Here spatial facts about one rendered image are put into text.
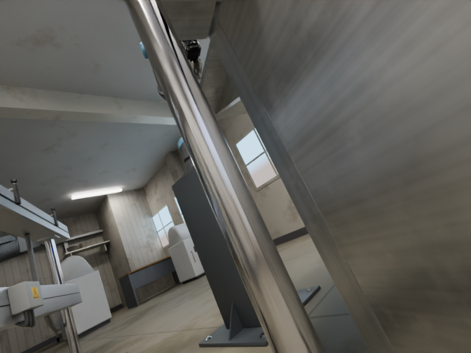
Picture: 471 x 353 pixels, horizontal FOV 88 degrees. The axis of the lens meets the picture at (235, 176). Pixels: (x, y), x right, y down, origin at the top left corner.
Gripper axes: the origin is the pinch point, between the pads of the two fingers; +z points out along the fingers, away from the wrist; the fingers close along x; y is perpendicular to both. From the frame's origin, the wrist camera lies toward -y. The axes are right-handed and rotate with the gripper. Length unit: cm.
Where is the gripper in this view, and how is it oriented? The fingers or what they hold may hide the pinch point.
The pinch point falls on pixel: (198, 77)
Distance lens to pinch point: 115.9
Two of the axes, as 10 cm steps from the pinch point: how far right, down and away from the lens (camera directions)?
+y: 3.0, -3.7, -8.8
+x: 8.6, -2.9, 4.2
